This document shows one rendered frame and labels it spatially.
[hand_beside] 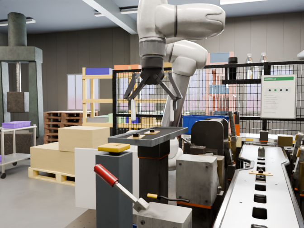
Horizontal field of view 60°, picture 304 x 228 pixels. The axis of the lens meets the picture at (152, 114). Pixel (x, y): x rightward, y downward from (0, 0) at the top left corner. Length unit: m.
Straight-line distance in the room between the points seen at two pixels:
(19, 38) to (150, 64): 5.92
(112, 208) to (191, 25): 0.59
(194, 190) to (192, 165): 0.07
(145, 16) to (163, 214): 0.61
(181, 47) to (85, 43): 7.59
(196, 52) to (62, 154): 3.25
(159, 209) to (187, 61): 1.00
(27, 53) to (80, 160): 5.18
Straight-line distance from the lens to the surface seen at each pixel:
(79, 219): 1.41
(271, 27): 7.87
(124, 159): 0.64
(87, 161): 1.44
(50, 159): 4.52
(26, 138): 6.35
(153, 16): 0.89
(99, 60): 8.59
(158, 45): 0.88
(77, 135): 4.04
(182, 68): 1.42
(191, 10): 0.90
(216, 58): 5.28
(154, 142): 0.71
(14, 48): 6.64
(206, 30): 0.90
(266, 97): 2.06
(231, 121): 1.51
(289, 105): 2.07
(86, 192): 1.49
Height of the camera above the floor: 1.27
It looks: 3 degrees down
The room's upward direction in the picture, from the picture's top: straight up
